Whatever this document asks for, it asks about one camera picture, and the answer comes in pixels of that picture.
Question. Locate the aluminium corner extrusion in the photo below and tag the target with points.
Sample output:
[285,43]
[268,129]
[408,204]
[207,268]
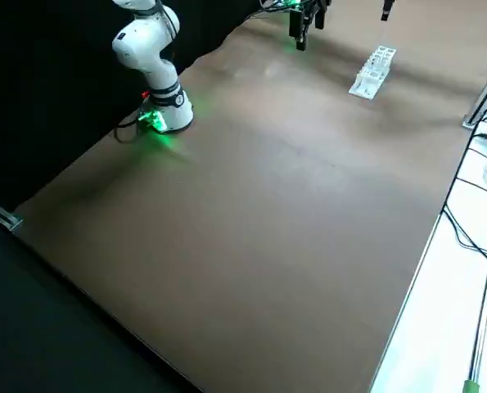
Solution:
[1,215]

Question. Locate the aluminium frame rail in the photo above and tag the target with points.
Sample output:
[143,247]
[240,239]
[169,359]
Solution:
[486,88]

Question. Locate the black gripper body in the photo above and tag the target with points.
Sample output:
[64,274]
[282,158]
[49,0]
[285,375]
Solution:
[314,2]

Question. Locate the white test tube rack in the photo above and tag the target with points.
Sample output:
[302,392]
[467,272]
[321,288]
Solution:
[368,84]

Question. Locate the clear test tube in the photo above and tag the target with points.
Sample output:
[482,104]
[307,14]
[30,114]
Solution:
[384,32]

